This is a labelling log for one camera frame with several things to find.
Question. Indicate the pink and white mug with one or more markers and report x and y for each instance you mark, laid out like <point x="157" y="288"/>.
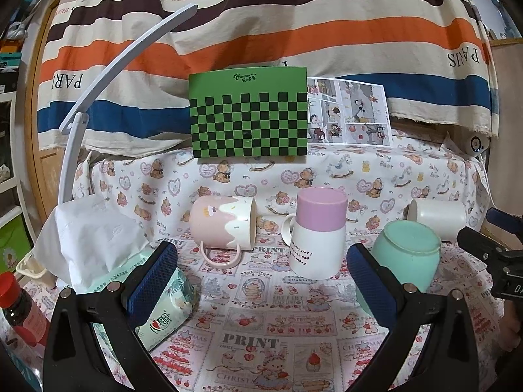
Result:
<point x="216" y="220"/>

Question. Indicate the mint green cup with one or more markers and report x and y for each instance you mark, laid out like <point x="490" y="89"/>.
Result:
<point x="408" y="253"/>

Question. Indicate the white tissue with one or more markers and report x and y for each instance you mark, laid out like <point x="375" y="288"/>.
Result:
<point x="90" y="241"/>

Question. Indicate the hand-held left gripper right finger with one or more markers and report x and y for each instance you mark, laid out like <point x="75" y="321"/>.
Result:
<point x="372" y="290"/>

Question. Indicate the green tissue pack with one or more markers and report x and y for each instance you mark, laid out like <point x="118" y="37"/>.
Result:
<point x="171" y="306"/>

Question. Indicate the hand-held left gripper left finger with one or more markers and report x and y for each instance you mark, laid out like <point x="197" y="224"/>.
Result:
<point x="151" y="286"/>

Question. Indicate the bear print cloth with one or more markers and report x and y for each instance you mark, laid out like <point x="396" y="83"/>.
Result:
<point x="327" y="171"/>

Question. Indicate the white desk lamp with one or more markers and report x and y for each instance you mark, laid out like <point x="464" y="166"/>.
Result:
<point x="122" y="57"/>

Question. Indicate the purple and white cup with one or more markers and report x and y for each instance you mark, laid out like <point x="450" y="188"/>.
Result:
<point x="314" y="245"/>

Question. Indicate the pink printed tablecloth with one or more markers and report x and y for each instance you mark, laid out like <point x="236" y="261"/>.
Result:
<point x="265" y="314"/>

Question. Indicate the striped cloth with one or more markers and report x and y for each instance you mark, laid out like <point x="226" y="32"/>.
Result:
<point x="286" y="16"/>

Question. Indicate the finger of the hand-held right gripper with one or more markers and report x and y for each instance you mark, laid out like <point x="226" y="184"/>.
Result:
<point x="500" y="218"/>
<point x="478" y="241"/>

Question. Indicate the comic strip sheet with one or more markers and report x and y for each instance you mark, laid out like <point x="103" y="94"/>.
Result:
<point x="351" y="110"/>

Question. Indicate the green checkered box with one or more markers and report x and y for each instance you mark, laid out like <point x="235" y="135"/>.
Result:
<point x="249" y="114"/>

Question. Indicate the plain white cup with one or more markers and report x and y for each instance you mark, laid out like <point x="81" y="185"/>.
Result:
<point x="441" y="216"/>

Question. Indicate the green storage bin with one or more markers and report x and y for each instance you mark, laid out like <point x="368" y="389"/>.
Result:
<point x="14" y="245"/>

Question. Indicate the cream plastic basket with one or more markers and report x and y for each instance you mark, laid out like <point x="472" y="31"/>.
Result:
<point x="30" y="271"/>

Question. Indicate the red cap bottle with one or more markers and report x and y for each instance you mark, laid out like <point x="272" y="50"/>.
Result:
<point x="20" y="314"/>

